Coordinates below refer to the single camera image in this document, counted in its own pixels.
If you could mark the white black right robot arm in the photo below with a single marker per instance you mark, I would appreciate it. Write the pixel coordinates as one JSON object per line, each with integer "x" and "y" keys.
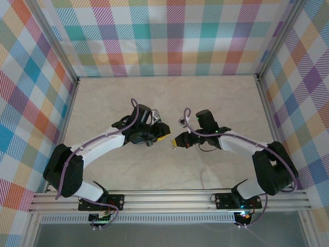
{"x": 239, "y": 144}

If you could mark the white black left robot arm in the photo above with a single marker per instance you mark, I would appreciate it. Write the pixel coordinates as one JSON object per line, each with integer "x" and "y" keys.
{"x": 102, "y": 141}

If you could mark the aluminium table edge beam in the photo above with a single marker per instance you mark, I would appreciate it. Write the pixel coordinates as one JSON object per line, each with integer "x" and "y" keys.
{"x": 63, "y": 133}
{"x": 273, "y": 128}

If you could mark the grey metal panel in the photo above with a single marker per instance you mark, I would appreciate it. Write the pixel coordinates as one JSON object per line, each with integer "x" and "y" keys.
{"x": 167, "y": 235}

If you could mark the circuit board with orange part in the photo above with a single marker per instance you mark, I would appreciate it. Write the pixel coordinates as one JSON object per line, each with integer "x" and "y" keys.
{"x": 244, "y": 217}

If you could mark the circuit board with green lights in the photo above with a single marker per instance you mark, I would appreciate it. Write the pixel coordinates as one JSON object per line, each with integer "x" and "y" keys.
{"x": 100, "y": 218}

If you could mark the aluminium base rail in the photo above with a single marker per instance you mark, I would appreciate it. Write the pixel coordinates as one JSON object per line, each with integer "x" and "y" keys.
{"x": 167, "y": 200}

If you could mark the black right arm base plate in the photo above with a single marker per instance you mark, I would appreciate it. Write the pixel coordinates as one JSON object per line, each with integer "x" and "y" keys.
{"x": 223, "y": 200}

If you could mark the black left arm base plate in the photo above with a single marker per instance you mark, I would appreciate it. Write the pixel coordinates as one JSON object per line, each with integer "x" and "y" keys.
{"x": 117, "y": 202}

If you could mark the aluminium frame post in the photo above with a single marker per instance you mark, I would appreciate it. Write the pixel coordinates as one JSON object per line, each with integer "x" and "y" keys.
{"x": 278, "y": 38}
{"x": 55, "y": 41}

